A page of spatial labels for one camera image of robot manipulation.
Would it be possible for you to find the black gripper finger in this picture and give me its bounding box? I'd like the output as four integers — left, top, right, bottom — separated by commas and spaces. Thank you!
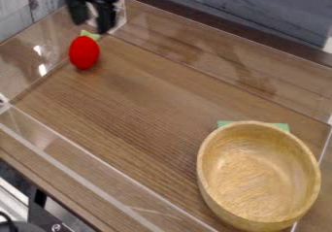
96, 3, 117, 34
69, 0, 88, 25

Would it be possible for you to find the red plush strawberry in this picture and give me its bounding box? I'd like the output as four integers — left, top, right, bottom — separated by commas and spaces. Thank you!
69, 30, 100, 70

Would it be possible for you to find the wooden bowl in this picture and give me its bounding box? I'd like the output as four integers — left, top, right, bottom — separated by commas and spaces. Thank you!
196, 121, 321, 232

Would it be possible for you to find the black table leg clamp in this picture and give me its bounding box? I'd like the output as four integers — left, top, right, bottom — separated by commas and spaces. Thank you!
26, 188, 73, 232

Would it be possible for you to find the clear acrylic corner bracket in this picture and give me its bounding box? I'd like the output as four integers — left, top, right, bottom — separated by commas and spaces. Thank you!
85, 0, 126, 34

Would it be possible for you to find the clear acrylic left wall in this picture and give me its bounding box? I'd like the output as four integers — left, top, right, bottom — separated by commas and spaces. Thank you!
0, 0, 114, 106

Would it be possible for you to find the clear acrylic wall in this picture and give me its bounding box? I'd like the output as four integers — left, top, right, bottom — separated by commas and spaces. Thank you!
114, 0, 332, 123
0, 0, 114, 106
0, 104, 217, 232

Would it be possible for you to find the clear acrylic front wall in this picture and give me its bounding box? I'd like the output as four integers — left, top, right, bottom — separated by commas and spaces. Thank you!
0, 104, 217, 232

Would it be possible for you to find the clear acrylic back wall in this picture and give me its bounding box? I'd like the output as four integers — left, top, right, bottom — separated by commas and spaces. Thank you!
114, 0, 332, 123

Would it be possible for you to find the black cable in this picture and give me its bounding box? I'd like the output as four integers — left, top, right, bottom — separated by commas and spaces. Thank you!
0, 211, 18, 232

